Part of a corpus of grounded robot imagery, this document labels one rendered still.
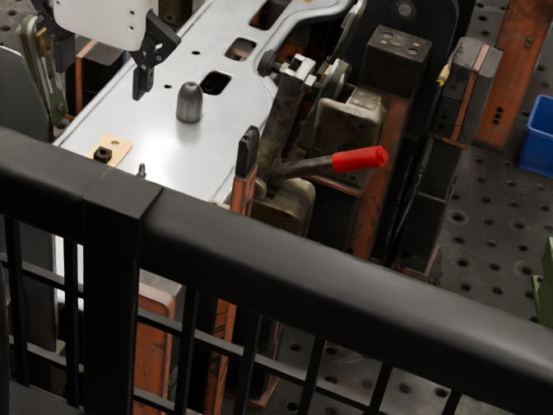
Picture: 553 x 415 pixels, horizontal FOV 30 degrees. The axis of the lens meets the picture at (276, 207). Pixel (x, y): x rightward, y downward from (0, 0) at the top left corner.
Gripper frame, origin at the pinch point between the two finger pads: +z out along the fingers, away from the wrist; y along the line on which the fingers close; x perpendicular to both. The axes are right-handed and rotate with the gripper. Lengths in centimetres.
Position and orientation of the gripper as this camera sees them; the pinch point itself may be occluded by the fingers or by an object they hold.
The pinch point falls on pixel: (103, 72)
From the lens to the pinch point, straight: 112.8
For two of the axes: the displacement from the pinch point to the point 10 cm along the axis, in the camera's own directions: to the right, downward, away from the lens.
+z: -1.3, 7.2, 6.8
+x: -3.7, 6.1, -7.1
